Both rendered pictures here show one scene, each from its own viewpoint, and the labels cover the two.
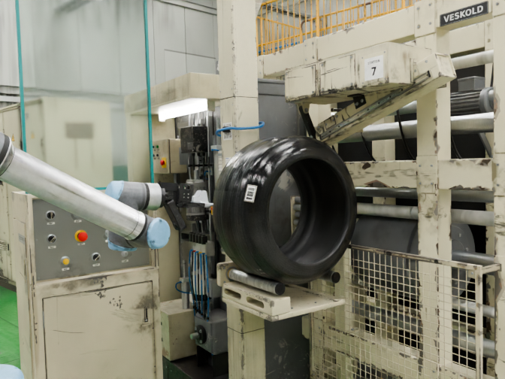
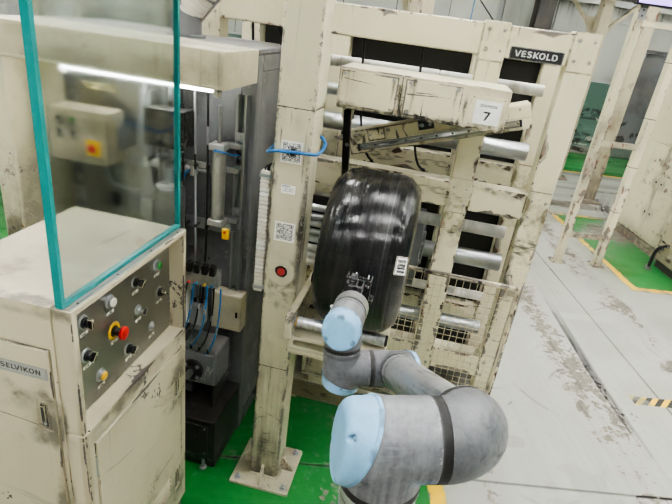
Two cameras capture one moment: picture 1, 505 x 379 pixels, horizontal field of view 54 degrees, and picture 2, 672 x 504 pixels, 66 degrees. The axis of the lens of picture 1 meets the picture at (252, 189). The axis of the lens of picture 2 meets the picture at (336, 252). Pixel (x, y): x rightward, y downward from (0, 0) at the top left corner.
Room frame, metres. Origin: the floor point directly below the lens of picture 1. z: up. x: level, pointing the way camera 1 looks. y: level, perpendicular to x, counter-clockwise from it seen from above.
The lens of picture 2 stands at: (0.92, 1.21, 1.94)
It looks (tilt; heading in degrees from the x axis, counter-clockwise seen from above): 24 degrees down; 313
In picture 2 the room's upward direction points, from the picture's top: 8 degrees clockwise
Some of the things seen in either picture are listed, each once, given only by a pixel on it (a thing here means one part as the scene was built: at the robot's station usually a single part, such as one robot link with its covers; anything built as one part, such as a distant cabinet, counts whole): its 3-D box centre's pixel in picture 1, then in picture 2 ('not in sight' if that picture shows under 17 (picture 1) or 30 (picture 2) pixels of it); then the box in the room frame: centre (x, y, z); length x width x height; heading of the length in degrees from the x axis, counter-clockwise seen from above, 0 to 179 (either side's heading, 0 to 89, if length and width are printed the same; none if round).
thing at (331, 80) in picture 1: (351, 78); (422, 96); (2.10, -0.43, 1.71); 0.61 x 0.25 x 0.15; 34
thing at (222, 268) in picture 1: (257, 268); (303, 302); (2.19, -0.01, 0.90); 0.40 x 0.03 x 0.10; 124
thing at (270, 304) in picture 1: (254, 296); (337, 345); (1.97, 0.01, 0.83); 0.36 x 0.09 x 0.06; 34
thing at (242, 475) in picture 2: not in sight; (267, 463); (2.25, 0.05, 0.02); 0.27 x 0.27 x 0.04; 34
